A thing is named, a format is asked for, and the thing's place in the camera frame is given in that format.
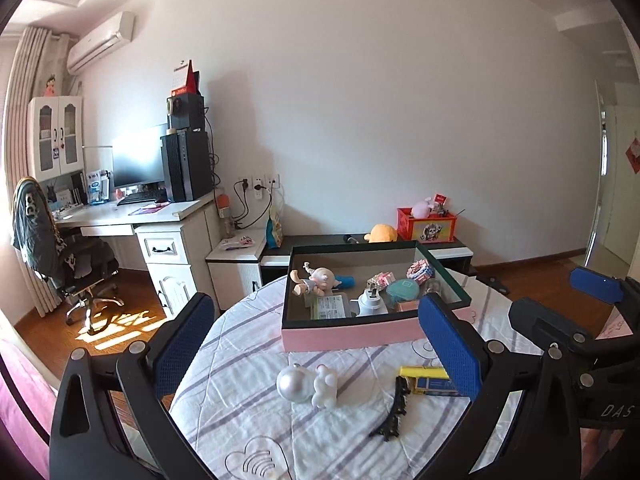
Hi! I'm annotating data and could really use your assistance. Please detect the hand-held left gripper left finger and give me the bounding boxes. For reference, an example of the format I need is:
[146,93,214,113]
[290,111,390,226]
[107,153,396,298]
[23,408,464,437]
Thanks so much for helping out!
[48,291,217,480]

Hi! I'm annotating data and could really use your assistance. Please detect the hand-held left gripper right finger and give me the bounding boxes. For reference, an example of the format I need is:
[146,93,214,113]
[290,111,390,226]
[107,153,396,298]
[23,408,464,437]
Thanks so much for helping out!
[417,292,583,480]

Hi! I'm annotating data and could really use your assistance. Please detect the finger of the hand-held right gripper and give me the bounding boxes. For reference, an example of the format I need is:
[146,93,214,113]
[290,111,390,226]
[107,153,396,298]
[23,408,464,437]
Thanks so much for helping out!
[509,297,596,356]
[570,266,640,311]

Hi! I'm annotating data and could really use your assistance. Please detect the teal oval clear case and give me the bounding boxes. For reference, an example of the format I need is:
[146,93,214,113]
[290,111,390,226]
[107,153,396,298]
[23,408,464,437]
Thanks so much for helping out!
[387,279,421,306]

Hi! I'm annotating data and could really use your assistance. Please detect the large pink block toy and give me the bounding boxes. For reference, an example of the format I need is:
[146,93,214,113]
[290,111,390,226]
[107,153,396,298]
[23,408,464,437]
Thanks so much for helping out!
[405,259,435,281]

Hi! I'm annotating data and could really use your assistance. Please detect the white plug adapter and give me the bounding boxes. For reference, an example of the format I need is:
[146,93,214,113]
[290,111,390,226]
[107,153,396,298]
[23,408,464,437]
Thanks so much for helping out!
[348,287,390,317]

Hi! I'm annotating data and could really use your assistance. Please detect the small pink white block toy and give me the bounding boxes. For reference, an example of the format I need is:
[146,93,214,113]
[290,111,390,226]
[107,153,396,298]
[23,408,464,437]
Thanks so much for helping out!
[366,271,398,292]

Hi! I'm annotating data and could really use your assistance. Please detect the pink box with black rim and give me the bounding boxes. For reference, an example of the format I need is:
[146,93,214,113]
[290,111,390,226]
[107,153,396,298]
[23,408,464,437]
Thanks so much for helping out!
[280,240,473,353]

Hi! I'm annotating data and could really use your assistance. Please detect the small doll figure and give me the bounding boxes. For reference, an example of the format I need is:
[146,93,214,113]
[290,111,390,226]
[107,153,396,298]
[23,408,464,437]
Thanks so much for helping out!
[290,261,337,297]

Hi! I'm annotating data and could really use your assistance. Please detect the yellow green tube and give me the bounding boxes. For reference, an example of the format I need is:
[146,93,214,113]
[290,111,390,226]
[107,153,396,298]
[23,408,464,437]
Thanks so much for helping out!
[398,366,450,380]

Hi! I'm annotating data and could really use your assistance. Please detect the blue flat box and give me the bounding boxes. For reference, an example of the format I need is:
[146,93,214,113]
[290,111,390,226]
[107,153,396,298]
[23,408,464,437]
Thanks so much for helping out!
[409,376,463,397]

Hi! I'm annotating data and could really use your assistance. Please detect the dark slippers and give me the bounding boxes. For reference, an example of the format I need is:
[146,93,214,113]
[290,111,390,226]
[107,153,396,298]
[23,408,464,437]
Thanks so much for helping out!
[475,275,511,296]

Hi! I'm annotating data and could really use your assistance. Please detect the white side cabinet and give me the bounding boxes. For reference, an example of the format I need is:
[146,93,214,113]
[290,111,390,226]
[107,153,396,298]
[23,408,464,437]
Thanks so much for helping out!
[205,230,268,311]

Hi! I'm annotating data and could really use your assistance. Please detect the glass door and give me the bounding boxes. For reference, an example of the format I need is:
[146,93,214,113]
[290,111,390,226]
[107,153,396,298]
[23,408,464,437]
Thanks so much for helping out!
[582,80,640,281]

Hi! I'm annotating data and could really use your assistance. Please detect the black white low cabinet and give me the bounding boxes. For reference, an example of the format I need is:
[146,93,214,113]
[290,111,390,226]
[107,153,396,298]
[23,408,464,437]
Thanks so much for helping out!
[260,234,473,273]

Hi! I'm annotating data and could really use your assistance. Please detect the red storage box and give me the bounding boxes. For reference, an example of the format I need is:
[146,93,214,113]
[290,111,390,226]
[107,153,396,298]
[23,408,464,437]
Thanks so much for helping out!
[396,206,458,243]

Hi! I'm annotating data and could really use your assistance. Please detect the black office chair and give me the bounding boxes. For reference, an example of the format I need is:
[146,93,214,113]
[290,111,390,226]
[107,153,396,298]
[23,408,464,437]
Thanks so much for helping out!
[11,176,126,336]

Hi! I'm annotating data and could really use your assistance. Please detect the white astronaut figure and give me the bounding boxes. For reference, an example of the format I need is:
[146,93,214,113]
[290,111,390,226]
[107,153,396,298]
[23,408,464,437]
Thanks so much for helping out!
[276,362,338,408]

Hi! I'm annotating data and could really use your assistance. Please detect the white computer desk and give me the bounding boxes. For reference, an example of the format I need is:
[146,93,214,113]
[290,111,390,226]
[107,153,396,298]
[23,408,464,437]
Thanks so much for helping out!
[50,192,223,318]

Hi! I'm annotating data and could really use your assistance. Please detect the small white packet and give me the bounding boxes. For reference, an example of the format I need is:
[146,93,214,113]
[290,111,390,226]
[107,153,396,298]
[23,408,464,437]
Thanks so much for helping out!
[310,294,348,320]

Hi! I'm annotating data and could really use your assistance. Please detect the red door decoration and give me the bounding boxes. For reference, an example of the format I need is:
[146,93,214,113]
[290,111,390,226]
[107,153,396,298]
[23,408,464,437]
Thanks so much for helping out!
[625,135,640,176]

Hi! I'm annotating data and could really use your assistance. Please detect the orange plush toy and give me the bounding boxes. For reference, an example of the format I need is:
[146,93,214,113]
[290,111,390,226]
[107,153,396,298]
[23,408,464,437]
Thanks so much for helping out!
[363,223,398,244]

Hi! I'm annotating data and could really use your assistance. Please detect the orange capped bottle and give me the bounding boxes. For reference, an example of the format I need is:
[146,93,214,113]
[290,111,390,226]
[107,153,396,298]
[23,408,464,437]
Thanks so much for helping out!
[216,194,236,238]

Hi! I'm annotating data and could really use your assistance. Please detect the blue snack bag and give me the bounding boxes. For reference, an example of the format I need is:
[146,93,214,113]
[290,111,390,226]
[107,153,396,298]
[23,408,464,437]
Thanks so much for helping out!
[264,207,284,248]

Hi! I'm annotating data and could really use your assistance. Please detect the black keyboard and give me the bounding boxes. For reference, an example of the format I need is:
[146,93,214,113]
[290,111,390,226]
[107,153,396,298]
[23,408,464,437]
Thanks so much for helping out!
[117,191,168,206]

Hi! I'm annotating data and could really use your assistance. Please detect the black computer tower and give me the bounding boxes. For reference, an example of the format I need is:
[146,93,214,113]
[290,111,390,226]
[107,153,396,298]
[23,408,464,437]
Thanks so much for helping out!
[160,129,213,203]

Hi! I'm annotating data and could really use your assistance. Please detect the blue white box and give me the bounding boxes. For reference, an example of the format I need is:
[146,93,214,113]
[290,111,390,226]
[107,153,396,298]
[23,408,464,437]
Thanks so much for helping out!
[86,169,111,205]

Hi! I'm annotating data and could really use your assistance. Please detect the pink bed cover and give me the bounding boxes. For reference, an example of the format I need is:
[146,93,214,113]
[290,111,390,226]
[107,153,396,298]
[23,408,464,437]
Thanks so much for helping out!
[0,337,56,480]

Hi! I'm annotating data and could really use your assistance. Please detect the black computer monitor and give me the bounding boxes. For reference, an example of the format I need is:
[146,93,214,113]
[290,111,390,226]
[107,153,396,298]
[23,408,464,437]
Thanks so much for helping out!
[111,124,168,196]

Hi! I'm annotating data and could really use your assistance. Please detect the dark cloth on chair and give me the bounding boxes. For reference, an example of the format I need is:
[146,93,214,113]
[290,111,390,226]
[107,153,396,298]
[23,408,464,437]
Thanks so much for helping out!
[11,176,61,281]

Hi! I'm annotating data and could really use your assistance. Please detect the black speaker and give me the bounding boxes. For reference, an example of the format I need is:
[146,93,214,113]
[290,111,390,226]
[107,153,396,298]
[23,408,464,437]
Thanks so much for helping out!
[166,92,206,131]

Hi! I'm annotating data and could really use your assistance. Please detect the white glass-door cabinet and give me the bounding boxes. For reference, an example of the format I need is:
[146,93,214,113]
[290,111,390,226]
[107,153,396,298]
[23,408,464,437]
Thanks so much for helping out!
[27,95,85,183]

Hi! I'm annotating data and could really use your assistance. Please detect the red desk calendar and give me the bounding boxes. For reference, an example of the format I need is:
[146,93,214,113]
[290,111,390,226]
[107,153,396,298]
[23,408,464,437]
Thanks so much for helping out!
[170,59,201,97]

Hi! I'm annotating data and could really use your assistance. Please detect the striped curtain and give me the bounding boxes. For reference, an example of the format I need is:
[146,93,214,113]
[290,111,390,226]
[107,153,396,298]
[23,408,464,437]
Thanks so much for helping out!
[0,25,71,318]

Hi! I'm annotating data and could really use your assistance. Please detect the white air conditioner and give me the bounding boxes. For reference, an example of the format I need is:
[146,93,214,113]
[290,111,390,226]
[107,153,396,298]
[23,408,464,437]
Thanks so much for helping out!
[66,11,136,73]

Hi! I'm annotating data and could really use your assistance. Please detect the black power cable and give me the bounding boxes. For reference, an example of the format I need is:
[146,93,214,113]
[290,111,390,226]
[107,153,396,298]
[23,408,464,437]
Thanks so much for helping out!
[232,185,273,231]

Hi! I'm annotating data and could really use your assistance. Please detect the white wall outlets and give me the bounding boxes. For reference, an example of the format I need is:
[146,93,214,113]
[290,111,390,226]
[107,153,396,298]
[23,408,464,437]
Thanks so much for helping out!
[235,174,281,200]

